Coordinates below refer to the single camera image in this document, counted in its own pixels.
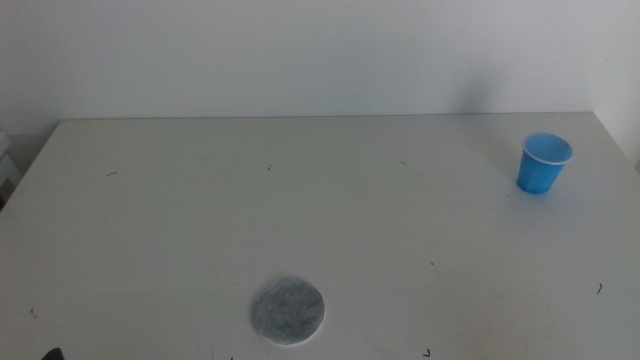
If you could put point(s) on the blue plastic cup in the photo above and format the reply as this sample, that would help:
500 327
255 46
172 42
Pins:
541 172

